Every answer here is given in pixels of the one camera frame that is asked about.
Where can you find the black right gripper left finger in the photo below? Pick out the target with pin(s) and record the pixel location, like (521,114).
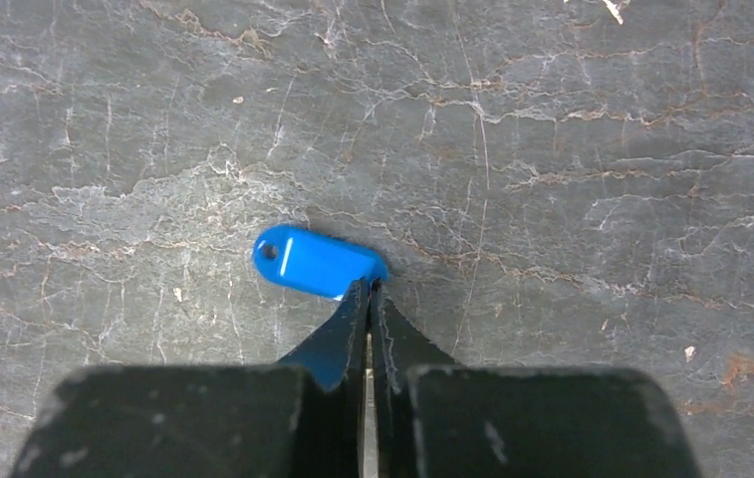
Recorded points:
(300,416)

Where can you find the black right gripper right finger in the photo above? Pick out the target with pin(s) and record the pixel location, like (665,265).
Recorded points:
(437,417)

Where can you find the blue tag key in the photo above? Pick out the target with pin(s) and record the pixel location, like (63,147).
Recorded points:
(309,262)

